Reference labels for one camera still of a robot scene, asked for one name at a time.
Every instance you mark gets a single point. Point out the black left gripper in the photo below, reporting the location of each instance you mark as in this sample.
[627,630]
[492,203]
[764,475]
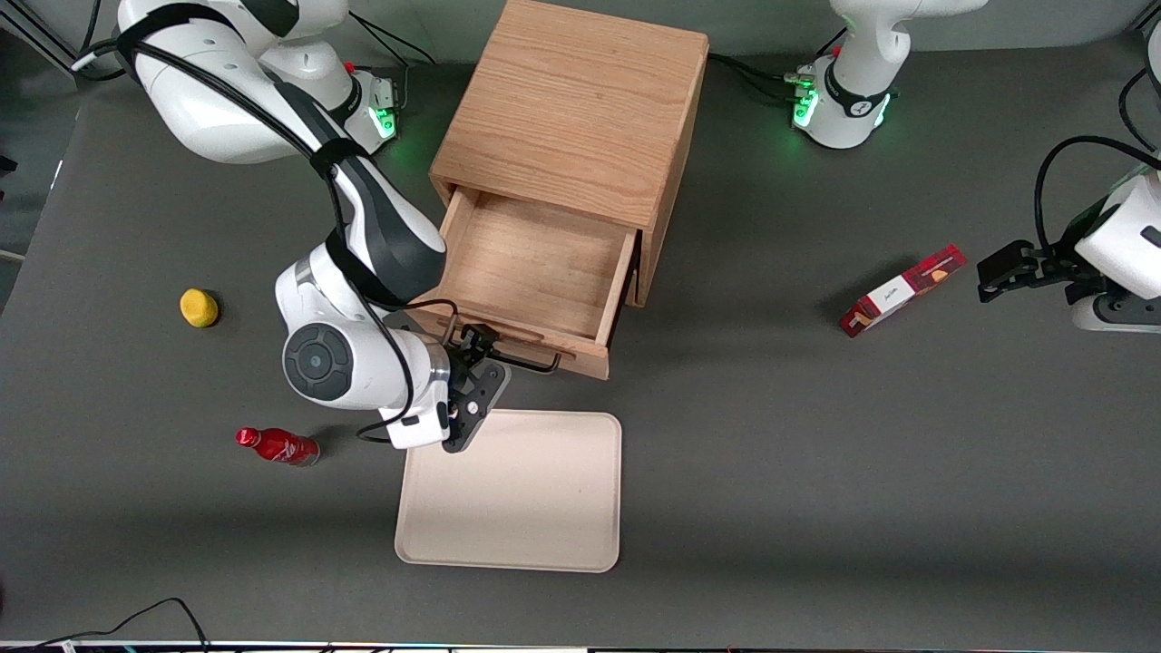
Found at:
[1058,267]

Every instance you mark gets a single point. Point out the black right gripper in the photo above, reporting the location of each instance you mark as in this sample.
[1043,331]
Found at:
[464,355]

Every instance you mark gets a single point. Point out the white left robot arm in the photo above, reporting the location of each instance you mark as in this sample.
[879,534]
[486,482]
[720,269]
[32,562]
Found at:
[853,91]

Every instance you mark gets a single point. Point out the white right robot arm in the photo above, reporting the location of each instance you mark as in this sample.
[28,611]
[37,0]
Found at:
[218,100]

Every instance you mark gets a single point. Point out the wooden drawer cabinet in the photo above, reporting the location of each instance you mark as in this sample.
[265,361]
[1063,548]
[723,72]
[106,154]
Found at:
[571,109]

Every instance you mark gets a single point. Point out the red tartan shortbread cookie box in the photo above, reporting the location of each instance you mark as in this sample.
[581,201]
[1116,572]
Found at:
[898,290]

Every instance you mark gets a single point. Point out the beige plastic tray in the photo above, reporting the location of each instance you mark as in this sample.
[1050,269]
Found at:
[512,494]

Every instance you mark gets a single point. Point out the red soda bottle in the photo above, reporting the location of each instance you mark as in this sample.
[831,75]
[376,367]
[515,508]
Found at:
[277,446]

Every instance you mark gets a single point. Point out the yellow lemon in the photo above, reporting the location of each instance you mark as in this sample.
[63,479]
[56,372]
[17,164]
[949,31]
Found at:
[199,307]

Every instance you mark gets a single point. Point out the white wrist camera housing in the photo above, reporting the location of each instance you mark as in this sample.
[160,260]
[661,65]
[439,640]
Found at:
[415,428]

